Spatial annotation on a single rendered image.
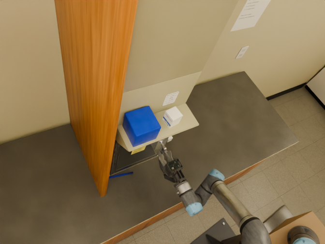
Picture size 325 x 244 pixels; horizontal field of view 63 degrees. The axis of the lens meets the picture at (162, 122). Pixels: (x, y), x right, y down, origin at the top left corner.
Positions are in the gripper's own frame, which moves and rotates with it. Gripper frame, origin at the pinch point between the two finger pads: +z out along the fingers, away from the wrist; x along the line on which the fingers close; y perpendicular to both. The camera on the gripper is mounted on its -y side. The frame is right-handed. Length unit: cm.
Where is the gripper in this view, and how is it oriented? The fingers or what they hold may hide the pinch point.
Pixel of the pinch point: (161, 151)
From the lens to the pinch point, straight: 140.3
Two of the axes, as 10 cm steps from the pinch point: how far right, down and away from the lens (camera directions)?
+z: -4.7, -8.0, 3.7
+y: 2.0, -5.0, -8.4
